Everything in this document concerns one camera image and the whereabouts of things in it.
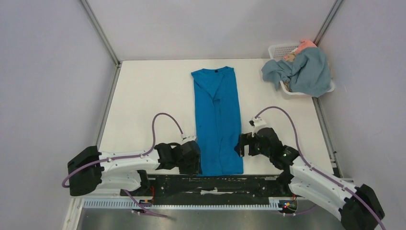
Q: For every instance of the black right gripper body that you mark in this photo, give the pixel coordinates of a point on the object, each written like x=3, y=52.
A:
x=246, y=144

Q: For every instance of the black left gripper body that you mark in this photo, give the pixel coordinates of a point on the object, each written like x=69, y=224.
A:
x=190, y=166

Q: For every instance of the bright blue t shirt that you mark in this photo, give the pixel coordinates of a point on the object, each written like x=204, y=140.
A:
x=217, y=120

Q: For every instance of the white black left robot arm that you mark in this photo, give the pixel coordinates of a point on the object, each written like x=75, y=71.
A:
x=93, y=170

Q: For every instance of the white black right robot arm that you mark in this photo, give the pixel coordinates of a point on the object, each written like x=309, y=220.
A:
x=356, y=207

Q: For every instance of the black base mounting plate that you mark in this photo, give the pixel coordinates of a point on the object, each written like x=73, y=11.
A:
x=221, y=190

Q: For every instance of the grey-blue t shirt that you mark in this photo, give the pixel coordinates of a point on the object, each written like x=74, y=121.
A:
x=308, y=73

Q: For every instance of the tan t shirt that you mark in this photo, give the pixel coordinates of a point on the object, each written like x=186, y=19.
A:
x=290, y=58

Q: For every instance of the white plastic laundry basket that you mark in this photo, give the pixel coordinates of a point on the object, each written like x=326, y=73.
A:
x=277, y=52

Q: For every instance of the pink t shirt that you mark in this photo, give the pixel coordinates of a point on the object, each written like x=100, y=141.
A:
x=304, y=43

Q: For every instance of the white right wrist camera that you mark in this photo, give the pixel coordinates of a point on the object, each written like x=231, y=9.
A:
x=257, y=122

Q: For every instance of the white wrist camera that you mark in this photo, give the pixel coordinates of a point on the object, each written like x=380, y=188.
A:
x=257, y=122
x=187, y=138

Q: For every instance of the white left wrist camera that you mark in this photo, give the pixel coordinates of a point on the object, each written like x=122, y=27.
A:
x=187, y=138

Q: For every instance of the white slotted cable duct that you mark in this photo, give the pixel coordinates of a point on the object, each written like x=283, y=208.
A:
x=127, y=203

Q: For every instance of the aluminium corner frame post right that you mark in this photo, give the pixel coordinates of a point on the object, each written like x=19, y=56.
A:
x=328, y=21

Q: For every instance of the aluminium corner frame post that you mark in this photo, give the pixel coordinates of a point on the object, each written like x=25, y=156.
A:
x=328, y=21
x=100, y=32

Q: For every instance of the aluminium corner frame post left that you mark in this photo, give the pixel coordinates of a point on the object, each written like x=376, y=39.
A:
x=100, y=32

